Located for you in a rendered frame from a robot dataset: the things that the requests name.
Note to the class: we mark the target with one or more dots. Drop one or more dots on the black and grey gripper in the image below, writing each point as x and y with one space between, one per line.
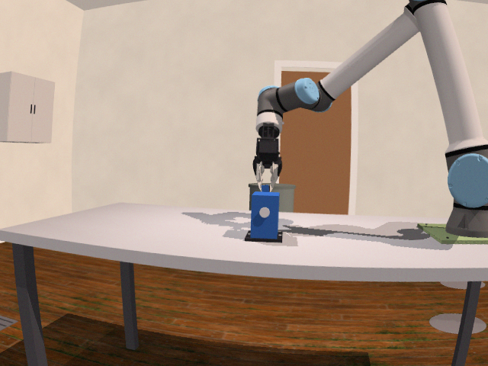
267 154

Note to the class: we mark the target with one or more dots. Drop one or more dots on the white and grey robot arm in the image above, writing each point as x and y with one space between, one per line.
468 175

